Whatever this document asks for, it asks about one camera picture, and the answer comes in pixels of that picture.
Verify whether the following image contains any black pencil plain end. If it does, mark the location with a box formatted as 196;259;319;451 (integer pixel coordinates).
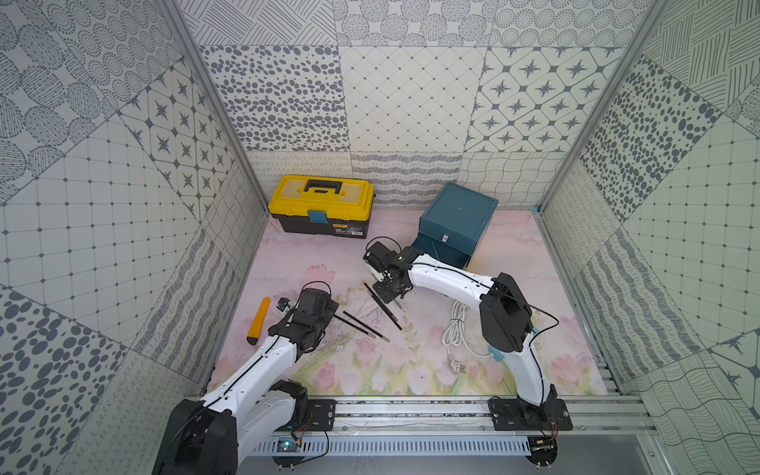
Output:
362;282;403;331

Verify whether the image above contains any teal drawer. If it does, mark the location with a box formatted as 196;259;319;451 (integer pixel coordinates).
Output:
412;234;472;269

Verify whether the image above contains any black pencil pair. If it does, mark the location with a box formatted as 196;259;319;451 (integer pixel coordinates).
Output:
334;315;377;338

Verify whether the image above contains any black pencil gold end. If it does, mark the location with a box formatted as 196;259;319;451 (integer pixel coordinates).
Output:
342;311;390;342

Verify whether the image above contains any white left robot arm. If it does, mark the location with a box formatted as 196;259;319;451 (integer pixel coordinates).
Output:
152;281;338;474

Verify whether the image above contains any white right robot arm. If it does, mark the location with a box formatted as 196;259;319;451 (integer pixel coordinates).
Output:
363;243;557;421

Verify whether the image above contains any teal drawer cabinet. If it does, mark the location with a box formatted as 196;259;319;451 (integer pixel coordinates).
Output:
419;182;499;255

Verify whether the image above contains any orange utility knife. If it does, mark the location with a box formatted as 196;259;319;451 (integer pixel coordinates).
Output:
245;297;271;346

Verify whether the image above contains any yellow black plastic toolbox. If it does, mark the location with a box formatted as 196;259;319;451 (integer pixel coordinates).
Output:
268;175;375;239

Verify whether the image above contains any teal power strip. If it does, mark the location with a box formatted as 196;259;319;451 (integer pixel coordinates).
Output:
488;346;504;361

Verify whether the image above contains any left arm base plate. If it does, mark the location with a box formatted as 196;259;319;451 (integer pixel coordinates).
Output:
288;398;336;433

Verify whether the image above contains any white power cable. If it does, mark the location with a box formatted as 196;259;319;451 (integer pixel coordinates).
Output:
441;299;494;375

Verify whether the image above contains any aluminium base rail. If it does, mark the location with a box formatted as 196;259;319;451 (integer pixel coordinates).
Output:
248;396;661;463

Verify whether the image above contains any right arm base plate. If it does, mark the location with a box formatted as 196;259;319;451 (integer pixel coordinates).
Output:
487;396;573;433

